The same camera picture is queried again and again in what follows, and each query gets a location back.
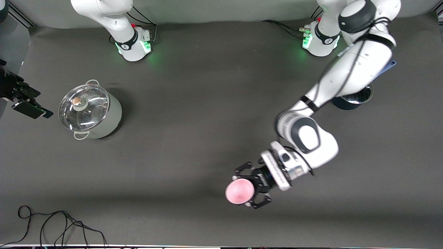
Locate pink plastic cup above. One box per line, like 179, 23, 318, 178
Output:
225, 178, 255, 205

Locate glass lid with brass knob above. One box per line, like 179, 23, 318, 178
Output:
59, 84, 110, 131

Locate glass lid with blue knob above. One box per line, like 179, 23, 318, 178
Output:
341, 84, 374, 104

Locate grey-green two-handled pot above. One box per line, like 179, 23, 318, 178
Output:
59, 80, 122, 140

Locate thin black tangled cable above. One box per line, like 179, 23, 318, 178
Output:
0, 205, 108, 248

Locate blue saucepan with long handle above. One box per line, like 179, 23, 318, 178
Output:
332, 61, 397, 110

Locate black right arm base cables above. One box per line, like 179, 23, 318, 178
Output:
109, 5, 158, 44

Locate black arm base cables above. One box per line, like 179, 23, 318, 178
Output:
109, 5, 158, 44
261, 5, 324, 39

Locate black left arm base cables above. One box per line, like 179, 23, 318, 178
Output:
261, 5, 324, 39

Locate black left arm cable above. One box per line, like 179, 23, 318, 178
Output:
301, 16, 393, 114

